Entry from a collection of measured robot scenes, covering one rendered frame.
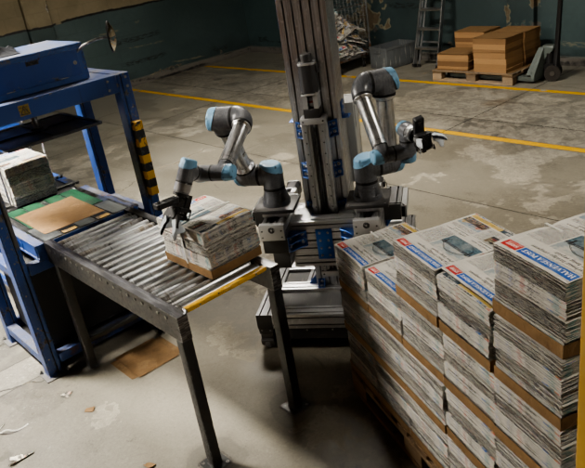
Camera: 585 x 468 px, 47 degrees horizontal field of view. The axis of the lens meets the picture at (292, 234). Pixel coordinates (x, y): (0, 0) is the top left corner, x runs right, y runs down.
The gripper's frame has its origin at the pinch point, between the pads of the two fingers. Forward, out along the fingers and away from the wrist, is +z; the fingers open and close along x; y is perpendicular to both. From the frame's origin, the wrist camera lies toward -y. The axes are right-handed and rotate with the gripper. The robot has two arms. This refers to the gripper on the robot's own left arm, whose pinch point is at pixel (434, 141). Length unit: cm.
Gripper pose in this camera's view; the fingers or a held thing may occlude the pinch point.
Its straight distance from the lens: 295.1
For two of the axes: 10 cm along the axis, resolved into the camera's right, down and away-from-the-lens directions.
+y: 2.7, 8.6, 4.3
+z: 2.5, 3.7, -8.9
